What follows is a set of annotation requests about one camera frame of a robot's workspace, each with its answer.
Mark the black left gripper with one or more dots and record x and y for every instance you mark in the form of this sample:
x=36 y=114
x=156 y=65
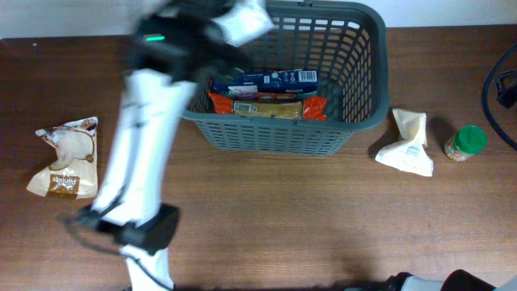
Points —
x=228 y=58

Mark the blue foil box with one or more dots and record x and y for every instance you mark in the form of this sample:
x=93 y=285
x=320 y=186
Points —
x=288 y=84

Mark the orange pasta packet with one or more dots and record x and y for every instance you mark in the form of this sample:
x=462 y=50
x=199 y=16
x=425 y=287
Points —
x=309 y=109

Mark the grey plastic basket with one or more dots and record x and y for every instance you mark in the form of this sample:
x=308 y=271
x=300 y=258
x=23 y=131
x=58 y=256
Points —
x=342 y=45

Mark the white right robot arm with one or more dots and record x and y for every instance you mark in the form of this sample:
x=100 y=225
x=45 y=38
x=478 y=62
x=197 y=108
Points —
x=458 y=280

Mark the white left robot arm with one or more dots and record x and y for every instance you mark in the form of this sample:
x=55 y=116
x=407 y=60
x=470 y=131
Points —
x=173 y=48

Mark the green lid jar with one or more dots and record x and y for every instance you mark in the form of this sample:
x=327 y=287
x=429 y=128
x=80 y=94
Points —
x=464 y=144

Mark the cream paper bag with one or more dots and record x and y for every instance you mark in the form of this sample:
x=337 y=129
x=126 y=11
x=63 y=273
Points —
x=408 y=153

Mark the brown white rice bag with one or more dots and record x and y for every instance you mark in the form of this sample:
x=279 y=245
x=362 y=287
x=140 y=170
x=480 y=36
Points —
x=74 y=174

